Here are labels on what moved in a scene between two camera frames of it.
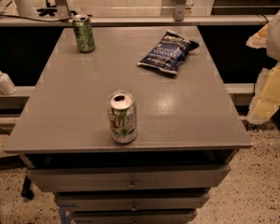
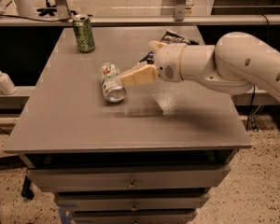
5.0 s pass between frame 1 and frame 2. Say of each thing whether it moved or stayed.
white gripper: moved
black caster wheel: stayed
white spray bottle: stayed
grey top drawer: stayed
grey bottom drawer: stayed
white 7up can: moved
